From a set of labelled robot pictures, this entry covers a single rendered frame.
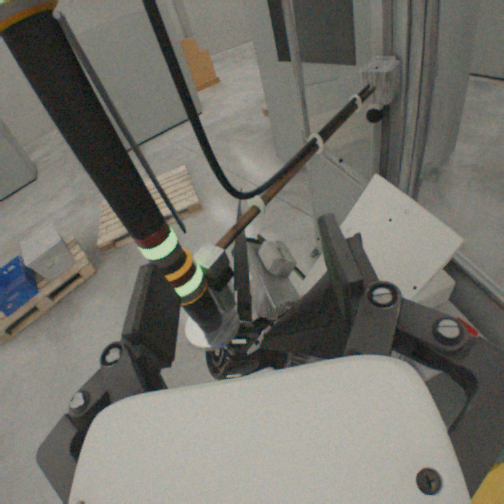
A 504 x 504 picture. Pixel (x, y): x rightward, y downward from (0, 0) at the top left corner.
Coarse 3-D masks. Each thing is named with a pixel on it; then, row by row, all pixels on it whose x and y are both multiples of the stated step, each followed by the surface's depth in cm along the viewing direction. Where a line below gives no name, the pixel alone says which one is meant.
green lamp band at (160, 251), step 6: (174, 234) 26; (168, 240) 25; (174, 240) 26; (162, 246) 24; (168, 246) 25; (144, 252) 25; (150, 252) 24; (156, 252) 24; (162, 252) 25; (168, 252) 25; (150, 258) 25; (156, 258) 25
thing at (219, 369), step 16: (256, 320) 67; (272, 320) 63; (240, 336) 56; (256, 336) 58; (208, 352) 62; (224, 352) 56; (240, 352) 55; (256, 352) 57; (272, 352) 59; (208, 368) 60; (224, 368) 54; (240, 368) 55; (256, 368) 57
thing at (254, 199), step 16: (144, 0) 18; (160, 16) 19; (160, 32) 19; (160, 48) 20; (176, 64) 21; (176, 80) 22; (352, 96) 51; (192, 112) 24; (192, 128) 25; (208, 144) 26; (320, 144) 43; (208, 160) 28; (224, 176) 29; (272, 176) 37; (240, 192) 32; (256, 192) 35
